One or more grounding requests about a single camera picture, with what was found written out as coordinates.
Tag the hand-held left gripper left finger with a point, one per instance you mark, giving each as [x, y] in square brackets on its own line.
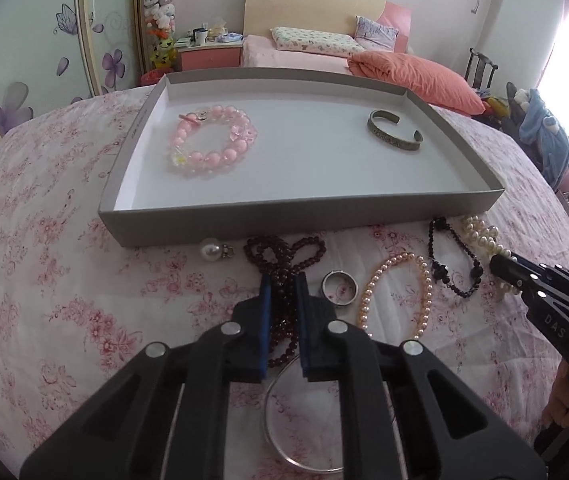
[263, 320]

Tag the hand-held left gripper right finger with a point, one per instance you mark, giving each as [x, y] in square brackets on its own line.
[304, 330]

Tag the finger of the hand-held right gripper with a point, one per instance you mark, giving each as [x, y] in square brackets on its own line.
[509, 270]

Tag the pearl earring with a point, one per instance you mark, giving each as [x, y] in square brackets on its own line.
[209, 251]

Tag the thin silver bangle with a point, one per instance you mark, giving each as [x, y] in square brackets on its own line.
[265, 417]

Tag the grey cardboard tray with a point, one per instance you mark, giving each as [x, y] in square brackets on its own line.
[314, 160]

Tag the blue plush garment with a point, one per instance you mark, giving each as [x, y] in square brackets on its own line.
[544, 135]

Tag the dark wooden chair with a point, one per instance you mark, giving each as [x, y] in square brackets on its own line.
[479, 70]

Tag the folded salmon quilt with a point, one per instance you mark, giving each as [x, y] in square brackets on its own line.
[414, 75]

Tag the pink and cream nightstand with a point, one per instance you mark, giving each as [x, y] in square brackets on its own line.
[209, 57]

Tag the purple print pillow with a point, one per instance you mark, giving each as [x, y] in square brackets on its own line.
[377, 32]

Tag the floral print pillow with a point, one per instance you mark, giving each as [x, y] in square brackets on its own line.
[314, 42]

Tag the bed with cream headboard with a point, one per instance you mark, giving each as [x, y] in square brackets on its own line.
[304, 5]

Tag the plush toy display tube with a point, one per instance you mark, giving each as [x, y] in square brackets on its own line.
[159, 15]

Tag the flower print sliding wardrobe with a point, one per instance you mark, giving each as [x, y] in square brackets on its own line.
[29, 45]

